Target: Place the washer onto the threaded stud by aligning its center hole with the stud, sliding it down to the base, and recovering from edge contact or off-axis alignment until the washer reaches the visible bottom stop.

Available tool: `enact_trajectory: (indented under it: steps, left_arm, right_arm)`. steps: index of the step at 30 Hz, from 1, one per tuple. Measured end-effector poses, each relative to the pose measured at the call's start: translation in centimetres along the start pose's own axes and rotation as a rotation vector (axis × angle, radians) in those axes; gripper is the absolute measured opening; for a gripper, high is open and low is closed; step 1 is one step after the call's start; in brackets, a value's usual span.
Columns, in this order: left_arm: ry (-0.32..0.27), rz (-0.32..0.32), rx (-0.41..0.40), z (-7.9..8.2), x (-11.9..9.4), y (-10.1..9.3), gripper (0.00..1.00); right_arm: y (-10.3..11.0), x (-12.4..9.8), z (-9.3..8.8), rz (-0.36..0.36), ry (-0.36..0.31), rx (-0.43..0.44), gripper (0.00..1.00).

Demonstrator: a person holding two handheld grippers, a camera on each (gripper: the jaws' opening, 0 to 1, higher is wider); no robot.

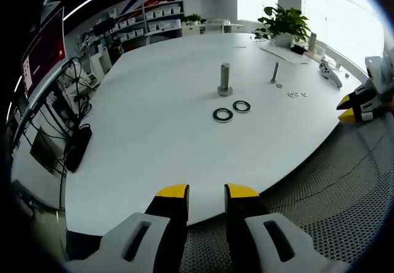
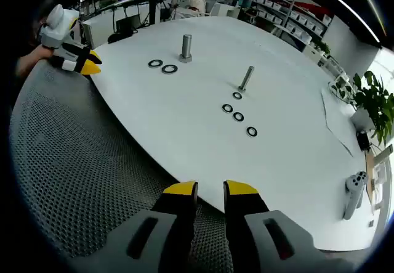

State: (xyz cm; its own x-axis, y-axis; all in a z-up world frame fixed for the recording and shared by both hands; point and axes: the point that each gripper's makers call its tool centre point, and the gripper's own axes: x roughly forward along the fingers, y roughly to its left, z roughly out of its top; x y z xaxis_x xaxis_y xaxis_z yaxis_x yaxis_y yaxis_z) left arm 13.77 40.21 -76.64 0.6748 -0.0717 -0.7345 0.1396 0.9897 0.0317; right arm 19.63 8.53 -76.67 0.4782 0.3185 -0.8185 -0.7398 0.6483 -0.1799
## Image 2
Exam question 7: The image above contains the person's left hand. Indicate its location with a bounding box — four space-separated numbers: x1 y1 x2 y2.
32 45 58 60

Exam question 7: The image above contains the black power adapter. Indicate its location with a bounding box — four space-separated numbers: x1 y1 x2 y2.
356 130 371 151

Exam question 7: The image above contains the grey game controller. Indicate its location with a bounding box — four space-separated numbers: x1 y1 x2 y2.
343 170 369 221

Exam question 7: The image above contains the ceiling light strip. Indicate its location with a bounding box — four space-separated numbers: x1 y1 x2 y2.
298 0 381 43

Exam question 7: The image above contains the grey mesh chair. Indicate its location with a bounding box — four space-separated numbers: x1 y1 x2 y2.
9 59 235 273

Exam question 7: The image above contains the white shelving unit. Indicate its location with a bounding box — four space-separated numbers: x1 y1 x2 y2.
252 0 334 41

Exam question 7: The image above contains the thin threaded stud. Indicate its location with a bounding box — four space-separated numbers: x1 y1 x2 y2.
237 65 255 94

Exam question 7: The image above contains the large threaded stud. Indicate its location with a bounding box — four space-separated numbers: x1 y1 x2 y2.
178 34 194 63

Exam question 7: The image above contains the small green plant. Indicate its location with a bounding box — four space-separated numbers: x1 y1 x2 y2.
316 40 332 57

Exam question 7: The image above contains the low white cabinet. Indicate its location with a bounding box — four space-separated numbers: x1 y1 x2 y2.
303 43 352 83

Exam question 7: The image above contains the black computer case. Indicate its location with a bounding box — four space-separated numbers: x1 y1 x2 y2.
116 17 140 36

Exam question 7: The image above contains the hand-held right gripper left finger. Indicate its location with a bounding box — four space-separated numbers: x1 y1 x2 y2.
66 180 199 273

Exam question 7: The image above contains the row of white storage bins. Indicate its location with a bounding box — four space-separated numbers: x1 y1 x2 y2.
257 0 332 36

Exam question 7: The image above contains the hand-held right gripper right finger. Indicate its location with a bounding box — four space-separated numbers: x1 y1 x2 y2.
223 179 352 273

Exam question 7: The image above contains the large potted plant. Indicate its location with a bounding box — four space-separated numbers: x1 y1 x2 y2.
328 71 394 146

